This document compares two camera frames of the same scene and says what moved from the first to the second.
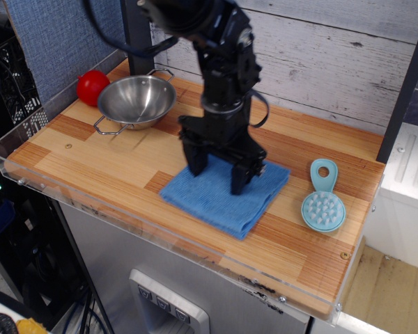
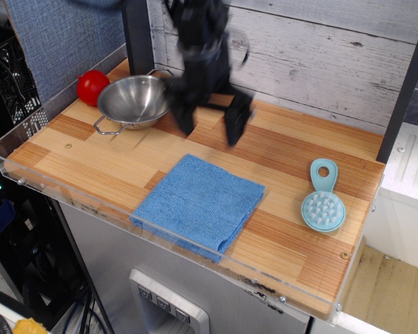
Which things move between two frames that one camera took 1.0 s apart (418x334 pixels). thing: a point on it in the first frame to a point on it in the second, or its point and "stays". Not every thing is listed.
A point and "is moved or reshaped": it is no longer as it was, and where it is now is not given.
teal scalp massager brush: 323,210 stays
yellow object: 30,325 stays
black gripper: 223,128 to 204,78
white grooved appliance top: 408,169 stays
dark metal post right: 407,85 stays
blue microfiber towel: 208,197 is moved or reshaped
